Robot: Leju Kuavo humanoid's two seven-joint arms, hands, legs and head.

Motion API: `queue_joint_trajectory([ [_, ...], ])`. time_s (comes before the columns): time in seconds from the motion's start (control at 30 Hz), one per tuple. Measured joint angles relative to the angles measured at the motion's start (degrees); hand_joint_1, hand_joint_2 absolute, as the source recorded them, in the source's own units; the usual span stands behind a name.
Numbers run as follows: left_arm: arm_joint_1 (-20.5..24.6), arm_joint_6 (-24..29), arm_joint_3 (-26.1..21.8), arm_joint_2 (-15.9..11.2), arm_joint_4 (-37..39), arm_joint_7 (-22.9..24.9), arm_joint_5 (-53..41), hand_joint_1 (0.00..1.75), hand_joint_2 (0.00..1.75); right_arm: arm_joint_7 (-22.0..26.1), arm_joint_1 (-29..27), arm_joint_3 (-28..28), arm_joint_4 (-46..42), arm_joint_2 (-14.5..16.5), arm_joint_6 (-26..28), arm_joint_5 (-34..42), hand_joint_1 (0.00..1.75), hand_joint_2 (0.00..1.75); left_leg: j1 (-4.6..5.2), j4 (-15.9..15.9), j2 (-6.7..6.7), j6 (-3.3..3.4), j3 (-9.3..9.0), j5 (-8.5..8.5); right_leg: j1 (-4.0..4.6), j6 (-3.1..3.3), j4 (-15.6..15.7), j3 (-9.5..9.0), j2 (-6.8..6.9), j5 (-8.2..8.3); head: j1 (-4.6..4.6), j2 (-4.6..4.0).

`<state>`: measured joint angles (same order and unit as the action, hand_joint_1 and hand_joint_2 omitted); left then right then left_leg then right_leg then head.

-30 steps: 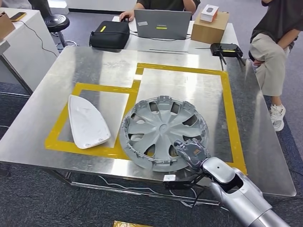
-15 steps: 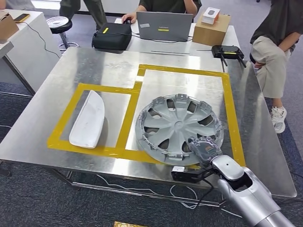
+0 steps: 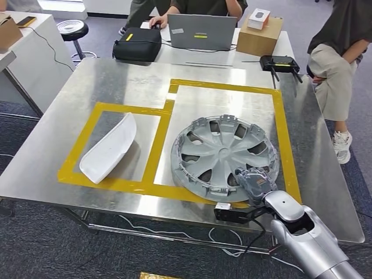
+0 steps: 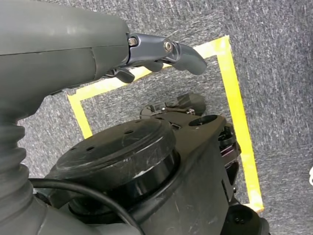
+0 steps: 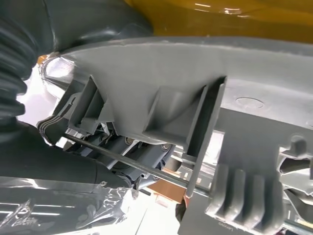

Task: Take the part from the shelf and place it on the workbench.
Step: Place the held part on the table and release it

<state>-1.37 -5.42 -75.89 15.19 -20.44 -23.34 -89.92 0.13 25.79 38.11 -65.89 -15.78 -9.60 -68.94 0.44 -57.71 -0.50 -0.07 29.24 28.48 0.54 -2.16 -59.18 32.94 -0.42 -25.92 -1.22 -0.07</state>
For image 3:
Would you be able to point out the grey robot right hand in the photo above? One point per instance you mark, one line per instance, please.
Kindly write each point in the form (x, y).
(257, 186)

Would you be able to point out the grey plastic wheel hubcap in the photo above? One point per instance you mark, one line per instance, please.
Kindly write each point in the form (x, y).
(220, 154)

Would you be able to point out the white curved plastic part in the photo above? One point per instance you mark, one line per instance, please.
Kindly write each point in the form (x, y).
(107, 154)

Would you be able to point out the steel workbench table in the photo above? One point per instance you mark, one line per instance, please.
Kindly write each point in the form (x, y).
(116, 84)

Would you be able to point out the large yellow tape square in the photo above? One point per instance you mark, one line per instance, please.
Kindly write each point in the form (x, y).
(283, 146)

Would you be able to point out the black router with antennas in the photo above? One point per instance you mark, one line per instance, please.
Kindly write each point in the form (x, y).
(278, 63)

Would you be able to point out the small yellow tape square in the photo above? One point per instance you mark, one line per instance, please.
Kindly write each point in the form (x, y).
(157, 150)

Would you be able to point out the person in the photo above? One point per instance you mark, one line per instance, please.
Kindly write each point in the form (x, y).
(198, 5)
(334, 69)

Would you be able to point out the yellow floor tape square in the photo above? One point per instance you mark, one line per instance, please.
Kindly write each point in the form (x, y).
(157, 276)

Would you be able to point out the small white orange box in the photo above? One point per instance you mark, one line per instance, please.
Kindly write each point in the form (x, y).
(259, 19)

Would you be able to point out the grey laptop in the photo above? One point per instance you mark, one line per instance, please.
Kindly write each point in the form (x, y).
(200, 32)

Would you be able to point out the black zipped bag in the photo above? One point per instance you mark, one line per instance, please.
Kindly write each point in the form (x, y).
(136, 44)

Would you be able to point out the black round stool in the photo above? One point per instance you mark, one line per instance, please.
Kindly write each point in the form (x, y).
(72, 30)

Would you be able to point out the white desk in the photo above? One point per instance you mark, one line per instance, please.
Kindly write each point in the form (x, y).
(38, 65)

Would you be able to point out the smartphone with yellow edge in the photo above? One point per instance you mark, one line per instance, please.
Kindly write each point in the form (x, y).
(26, 21)

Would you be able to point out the open brown cardboard box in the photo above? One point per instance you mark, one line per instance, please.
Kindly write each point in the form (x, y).
(8, 32)

